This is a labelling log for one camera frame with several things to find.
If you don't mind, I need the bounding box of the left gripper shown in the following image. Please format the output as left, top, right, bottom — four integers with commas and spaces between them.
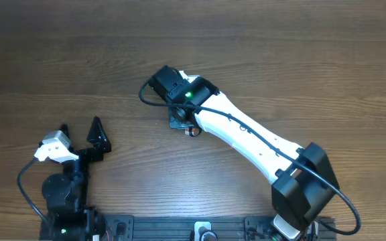
60, 116, 113, 165

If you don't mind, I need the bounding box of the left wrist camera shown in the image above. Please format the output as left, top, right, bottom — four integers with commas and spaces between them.
34, 130, 80, 164

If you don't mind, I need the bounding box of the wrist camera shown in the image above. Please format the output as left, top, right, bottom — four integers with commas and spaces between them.
34, 130, 80, 164
178, 70, 200, 84

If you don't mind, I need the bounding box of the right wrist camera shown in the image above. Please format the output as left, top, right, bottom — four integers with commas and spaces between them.
178, 70, 200, 84

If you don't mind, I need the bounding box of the mounting rail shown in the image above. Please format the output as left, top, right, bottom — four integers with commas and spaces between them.
40, 215, 336, 241

